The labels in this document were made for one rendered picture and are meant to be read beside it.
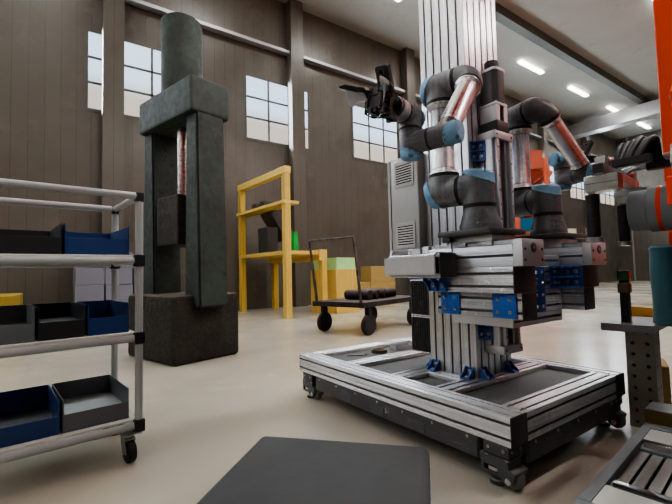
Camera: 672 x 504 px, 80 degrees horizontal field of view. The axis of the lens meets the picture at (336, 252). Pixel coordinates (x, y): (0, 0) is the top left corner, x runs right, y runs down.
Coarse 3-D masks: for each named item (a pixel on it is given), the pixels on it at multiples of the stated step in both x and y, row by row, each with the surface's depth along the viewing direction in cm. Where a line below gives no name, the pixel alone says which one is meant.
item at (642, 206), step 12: (636, 192) 125; (648, 192) 121; (660, 192) 119; (636, 204) 122; (648, 204) 120; (660, 204) 117; (636, 216) 123; (648, 216) 120; (660, 216) 118; (636, 228) 125; (648, 228) 123; (660, 228) 120
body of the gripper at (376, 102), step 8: (376, 88) 123; (368, 96) 124; (376, 96) 123; (392, 96) 124; (368, 104) 125; (376, 104) 123; (384, 104) 123; (392, 104) 125; (400, 104) 129; (368, 112) 124; (376, 112) 126; (384, 112) 122; (392, 112) 128; (400, 112) 130; (392, 120) 130
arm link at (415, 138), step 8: (400, 128) 137; (408, 128) 135; (416, 128) 135; (400, 136) 137; (408, 136) 135; (416, 136) 133; (400, 144) 138; (408, 144) 135; (416, 144) 133; (424, 144) 132; (400, 152) 138; (408, 152) 135; (416, 152) 135; (408, 160) 139; (416, 160) 139
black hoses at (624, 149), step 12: (624, 144) 116; (636, 144) 112; (648, 144) 110; (660, 144) 114; (624, 156) 113; (636, 156) 110; (648, 156) 108; (660, 156) 115; (648, 168) 118; (660, 168) 117
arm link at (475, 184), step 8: (472, 168) 146; (464, 176) 148; (472, 176) 145; (480, 176) 144; (488, 176) 144; (456, 184) 149; (464, 184) 147; (472, 184) 145; (480, 184) 144; (488, 184) 144; (456, 192) 149; (464, 192) 147; (472, 192) 145; (480, 192) 144; (488, 192) 143; (456, 200) 151; (464, 200) 148; (472, 200) 145; (480, 200) 143; (488, 200) 143
